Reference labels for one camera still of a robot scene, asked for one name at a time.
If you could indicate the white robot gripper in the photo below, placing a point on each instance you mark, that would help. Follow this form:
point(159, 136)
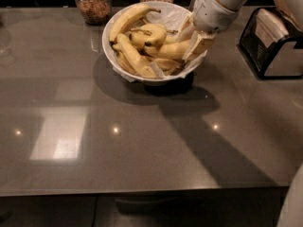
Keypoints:
point(210, 13)

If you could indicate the long yellow banana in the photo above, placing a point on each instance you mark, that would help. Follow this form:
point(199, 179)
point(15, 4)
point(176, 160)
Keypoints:
point(173, 51)

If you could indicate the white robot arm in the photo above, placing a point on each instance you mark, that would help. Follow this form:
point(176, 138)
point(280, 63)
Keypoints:
point(218, 15)

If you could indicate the middle greenish banana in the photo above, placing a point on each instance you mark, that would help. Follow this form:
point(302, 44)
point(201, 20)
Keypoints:
point(170, 40)

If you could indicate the bottom front banana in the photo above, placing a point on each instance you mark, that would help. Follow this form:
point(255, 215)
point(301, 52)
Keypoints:
point(167, 66)

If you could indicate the curved centre yellow banana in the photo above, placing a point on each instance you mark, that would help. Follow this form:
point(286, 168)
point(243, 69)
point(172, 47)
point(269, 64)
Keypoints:
point(148, 35)

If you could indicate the front left yellow banana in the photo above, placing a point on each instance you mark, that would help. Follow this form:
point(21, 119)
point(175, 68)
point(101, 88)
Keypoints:
point(137, 62)

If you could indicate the top left yellow banana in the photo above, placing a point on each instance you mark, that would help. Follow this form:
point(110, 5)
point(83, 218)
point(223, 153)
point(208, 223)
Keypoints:
point(128, 17)

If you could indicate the lower left hidden banana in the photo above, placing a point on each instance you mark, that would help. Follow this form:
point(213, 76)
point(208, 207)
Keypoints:
point(122, 61)

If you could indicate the white bowl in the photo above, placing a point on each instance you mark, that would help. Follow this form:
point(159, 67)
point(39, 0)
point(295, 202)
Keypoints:
point(156, 79)

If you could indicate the black napkin holder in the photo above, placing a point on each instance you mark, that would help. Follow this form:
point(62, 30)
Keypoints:
point(281, 60)

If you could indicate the white napkins stack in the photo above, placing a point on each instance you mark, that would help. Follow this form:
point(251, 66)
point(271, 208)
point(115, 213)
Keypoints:
point(269, 28)

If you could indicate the brown paper bag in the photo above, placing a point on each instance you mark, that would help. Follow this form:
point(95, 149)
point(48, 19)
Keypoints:
point(285, 11)

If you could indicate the glass jar with nuts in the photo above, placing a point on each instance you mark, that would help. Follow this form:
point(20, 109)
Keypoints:
point(95, 12)

